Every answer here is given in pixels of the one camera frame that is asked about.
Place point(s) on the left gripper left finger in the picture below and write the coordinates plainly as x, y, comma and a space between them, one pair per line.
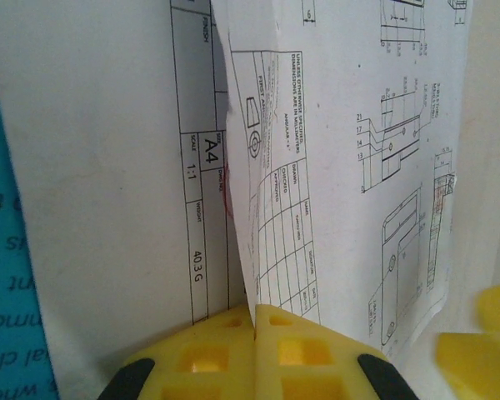
216, 358

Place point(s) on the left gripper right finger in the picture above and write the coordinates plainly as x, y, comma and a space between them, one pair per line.
300, 362

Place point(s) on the blue printed sheet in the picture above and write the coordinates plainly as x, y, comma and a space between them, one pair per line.
8, 291

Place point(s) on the white technical drawing sheet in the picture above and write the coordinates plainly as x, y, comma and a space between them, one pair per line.
108, 166
358, 208

